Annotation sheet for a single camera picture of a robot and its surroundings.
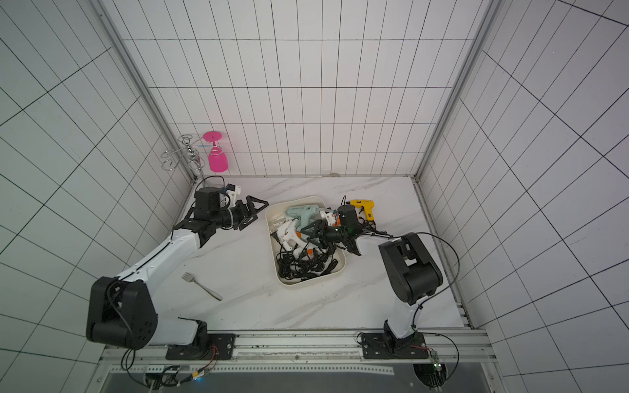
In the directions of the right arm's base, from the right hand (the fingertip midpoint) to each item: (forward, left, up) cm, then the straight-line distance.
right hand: (297, 238), depth 86 cm
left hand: (+4, +12, +9) cm, 16 cm away
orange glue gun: (+2, -14, +9) cm, 17 cm away
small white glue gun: (+4, +5, -4) cm, 8 cm away
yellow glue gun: (+23, -29, -10) cm, 38 cm away
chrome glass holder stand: (+39, +59, +4) cm, 70 cm away
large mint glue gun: (+10, -2, +1) cm, 11 cm away
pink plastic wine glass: (+32, +38, +7) cm, 50 cm away
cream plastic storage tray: (-1, -3, -5) cm, 6 cm away
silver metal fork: (-14, +38, -8) cm, 41 cm away
